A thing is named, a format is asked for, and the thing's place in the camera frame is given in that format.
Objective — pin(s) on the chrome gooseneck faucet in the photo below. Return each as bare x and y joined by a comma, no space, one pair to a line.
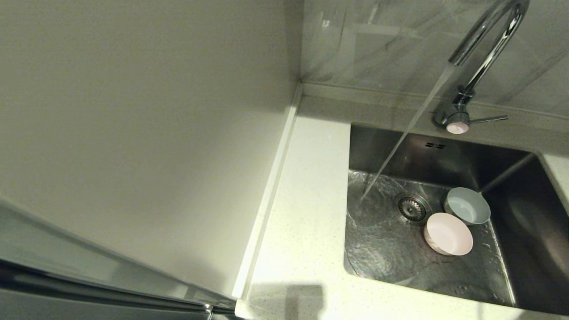
458,120

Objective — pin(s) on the pink bowl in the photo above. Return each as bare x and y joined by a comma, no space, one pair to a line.
448,234

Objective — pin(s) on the blue grey bowl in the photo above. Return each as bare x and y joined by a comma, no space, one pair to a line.
467,206

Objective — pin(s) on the stainless steel sink basin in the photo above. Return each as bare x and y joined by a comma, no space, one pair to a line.
386,262

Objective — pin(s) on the white countertop edge strip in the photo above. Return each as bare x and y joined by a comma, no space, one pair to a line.
271,186

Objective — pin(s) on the running water stream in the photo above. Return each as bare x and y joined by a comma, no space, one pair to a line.
409,129

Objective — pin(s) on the round metal drain strainer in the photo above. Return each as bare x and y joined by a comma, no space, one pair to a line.
411,208

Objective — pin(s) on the white cabinet side panel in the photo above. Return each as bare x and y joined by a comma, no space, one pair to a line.
133,111

